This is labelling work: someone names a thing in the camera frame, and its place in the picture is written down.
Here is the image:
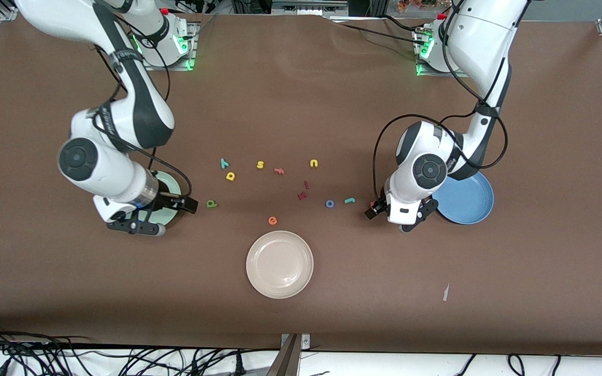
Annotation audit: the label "green plate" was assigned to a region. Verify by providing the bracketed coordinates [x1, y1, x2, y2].
[142, 171, 182, 230]

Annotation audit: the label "blue plate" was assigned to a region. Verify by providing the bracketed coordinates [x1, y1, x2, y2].
[432, 171, 494, 225]

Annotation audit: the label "beige plate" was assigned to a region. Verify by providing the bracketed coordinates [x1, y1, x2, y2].
[246, 230, 314, 299]

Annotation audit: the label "orange artificial flowers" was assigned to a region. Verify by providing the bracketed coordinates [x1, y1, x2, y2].
[398, 0, 437, 12]

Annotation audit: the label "short black right arm cable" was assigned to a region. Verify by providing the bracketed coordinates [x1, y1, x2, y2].
[92, 47, 193, 202]

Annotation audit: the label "long black right arm cable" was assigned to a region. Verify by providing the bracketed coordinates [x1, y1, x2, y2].
[123, 31, 171, 102]

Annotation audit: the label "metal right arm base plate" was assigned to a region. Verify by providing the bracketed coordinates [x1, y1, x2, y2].
[140, 21, 198, 72]

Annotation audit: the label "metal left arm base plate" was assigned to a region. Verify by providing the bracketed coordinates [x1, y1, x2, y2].
[415, 29, 450, 78]

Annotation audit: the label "metal table edge bracket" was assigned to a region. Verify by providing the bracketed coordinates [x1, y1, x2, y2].
[279, 333, 311, 376]

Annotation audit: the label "thin black power cable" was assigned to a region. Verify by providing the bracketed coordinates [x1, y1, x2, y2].
[332, 15, 430, 48]

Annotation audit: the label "tangled black cable bundle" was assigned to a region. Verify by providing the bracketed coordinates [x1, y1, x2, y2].
[0, 323, 281, 376]

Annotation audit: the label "silver equipment frame rail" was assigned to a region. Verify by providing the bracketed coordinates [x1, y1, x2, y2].
[272, 0, 349, 14]

